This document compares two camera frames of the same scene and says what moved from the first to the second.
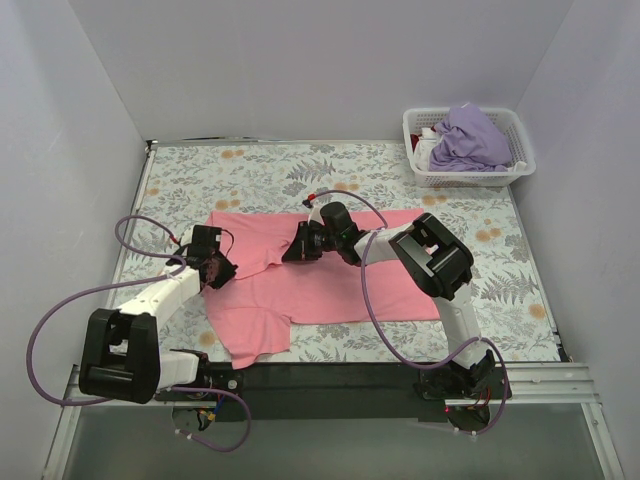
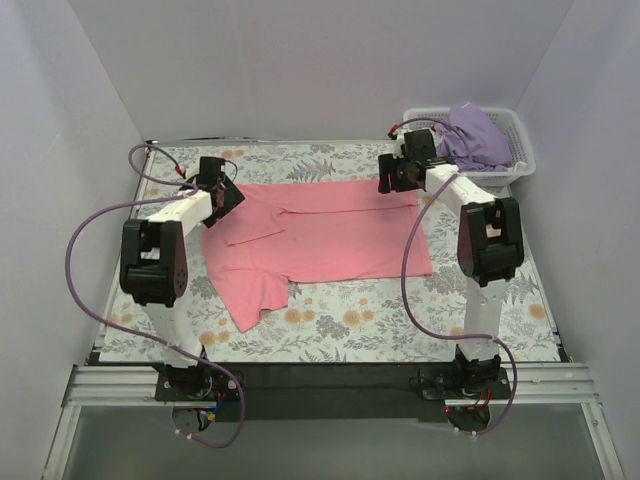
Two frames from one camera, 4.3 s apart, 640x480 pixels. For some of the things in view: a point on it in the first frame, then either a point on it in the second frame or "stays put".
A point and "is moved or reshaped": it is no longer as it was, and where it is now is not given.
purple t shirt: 468,140 stays put
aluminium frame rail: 561,384 stays put
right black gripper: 304,242 → 388,173
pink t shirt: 288,270 is moved or reshaped
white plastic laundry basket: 509,120 stays put
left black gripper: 220,270 → 228,195
